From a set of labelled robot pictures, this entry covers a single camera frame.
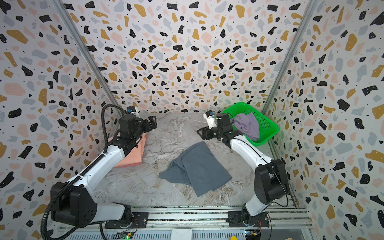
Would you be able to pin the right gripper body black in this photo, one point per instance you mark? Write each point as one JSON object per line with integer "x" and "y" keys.
{"x": 207, "y": 132}

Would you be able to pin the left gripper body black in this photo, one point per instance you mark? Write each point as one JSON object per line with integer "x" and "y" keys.
{"x": 143, "y": 124}

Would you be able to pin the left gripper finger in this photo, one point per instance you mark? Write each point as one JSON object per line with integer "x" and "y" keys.
{"x": 152, "y": 123}
{"x": 137, "y": 134}

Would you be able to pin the grey blue t shirt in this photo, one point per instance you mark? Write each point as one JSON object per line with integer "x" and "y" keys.
{"x": 197, "y": 167}

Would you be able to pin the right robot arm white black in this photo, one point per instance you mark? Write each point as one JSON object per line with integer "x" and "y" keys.
{"x": 270, "y": 181}

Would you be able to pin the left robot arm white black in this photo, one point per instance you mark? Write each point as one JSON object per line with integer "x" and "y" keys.
{"x": 72, "y": 202}

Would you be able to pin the lilac t shirt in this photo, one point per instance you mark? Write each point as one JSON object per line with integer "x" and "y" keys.
{"x": 248, "y": 125}

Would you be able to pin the folded pink t shirt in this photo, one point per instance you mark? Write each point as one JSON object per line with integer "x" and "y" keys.
{"x": 135, "y": 157}

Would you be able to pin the green plastic basket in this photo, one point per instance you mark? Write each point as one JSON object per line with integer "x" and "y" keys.
{"x": 268, "y": 128}

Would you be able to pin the left green circuit board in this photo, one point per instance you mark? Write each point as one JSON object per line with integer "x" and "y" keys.
{"x": 123, "y": 236}

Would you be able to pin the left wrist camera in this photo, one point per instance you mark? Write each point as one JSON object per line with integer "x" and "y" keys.
{"x": 133, "y": 110}

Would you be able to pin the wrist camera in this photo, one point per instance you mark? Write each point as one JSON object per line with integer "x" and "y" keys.
{"x": 133, "y": 110}
{"x": 210, "y": 117}

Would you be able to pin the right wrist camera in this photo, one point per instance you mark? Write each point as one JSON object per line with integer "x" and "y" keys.
{"x": 210, "y": 117}

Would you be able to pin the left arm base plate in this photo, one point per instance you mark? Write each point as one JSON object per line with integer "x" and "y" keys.
{"x": 135, "y": 220}

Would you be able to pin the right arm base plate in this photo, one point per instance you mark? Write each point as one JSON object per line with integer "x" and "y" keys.
{"x": 241, "y": 219}

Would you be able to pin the aluminium mounting rail frame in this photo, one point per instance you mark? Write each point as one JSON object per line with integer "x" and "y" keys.
{"x": 210, "y": 223}

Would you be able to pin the left corner aluminium post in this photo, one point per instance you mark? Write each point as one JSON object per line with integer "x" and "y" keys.
{"x": 77, "y": 56}

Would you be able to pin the corner aluminium post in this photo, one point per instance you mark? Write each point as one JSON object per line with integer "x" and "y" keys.
{"x": 77, "y": 56}
{"x": 291, "y": 52}

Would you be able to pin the right circuit board with wires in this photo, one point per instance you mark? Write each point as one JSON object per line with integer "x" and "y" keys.
{"x": 253, "y": 235}

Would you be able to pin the right corner aluminium post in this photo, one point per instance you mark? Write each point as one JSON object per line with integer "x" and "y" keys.
{"x": 291, "y": 52}

